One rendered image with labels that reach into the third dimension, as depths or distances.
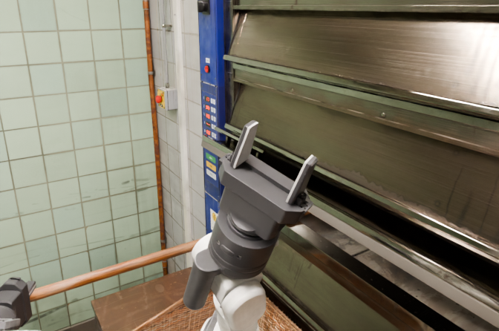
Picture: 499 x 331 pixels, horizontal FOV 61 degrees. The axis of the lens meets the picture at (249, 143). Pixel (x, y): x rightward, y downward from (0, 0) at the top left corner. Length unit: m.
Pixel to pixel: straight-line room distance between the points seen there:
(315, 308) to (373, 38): 0.86
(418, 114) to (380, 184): 0.20
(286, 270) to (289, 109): 0.58
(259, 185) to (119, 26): 1.93
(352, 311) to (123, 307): 1.15
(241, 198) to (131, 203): 2.11
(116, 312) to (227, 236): 1.62
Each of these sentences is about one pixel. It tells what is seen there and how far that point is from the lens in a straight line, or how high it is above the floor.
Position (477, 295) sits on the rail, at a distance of 0.86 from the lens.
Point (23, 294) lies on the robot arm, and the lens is 1.16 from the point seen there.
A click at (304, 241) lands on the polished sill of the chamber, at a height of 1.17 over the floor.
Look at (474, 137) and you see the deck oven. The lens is 0.95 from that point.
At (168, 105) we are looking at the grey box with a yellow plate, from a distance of 2.12.
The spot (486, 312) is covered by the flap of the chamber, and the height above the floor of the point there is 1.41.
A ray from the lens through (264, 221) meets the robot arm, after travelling 0.53.
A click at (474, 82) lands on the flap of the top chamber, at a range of 0.92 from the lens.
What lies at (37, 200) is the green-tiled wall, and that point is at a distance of 2.49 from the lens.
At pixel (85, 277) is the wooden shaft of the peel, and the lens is 1.28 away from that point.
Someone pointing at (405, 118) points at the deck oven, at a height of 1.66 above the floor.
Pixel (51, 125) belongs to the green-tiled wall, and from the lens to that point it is 2.37.
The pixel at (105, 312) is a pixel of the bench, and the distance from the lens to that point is 2.16.
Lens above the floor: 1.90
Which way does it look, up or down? 18 degrees down
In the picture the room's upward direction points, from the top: straight up
